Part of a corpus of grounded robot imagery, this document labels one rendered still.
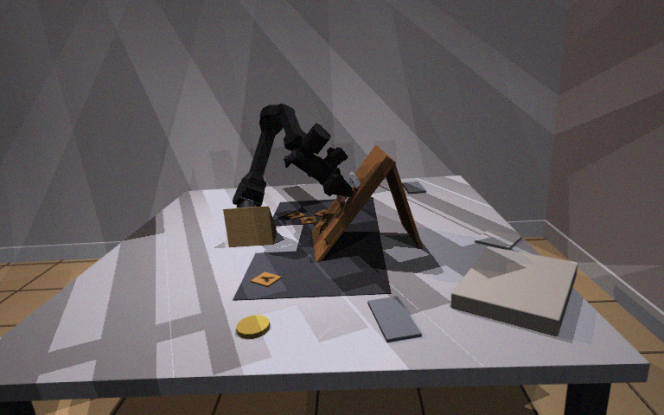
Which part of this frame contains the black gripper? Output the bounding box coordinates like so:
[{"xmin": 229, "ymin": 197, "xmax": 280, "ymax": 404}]
[{"xmin": 305, "ymin": 156, "xmax": 354, "ymax": 197}]

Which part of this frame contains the yellow round disc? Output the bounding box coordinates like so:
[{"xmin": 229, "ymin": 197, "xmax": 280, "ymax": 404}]
[{"xmin": 237, "ymin": 315, "xmax": 270, "ymax": 339}]

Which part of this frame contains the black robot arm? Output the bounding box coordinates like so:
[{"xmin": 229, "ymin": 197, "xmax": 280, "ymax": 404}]
[{"xmin": 233, "ymin": 104, "xmax": 348, "ymax": 208}]

